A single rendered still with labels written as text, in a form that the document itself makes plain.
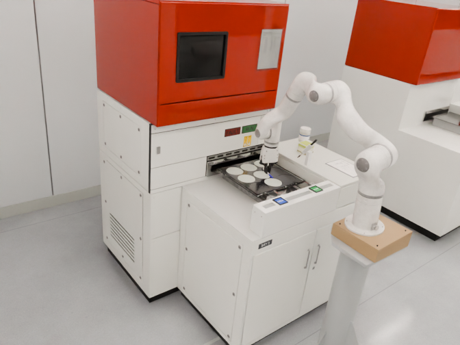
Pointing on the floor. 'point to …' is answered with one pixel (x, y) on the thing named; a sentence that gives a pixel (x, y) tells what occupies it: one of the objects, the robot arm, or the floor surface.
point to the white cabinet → (254, 272)
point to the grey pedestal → (345, 296)
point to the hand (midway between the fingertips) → (267, 170)
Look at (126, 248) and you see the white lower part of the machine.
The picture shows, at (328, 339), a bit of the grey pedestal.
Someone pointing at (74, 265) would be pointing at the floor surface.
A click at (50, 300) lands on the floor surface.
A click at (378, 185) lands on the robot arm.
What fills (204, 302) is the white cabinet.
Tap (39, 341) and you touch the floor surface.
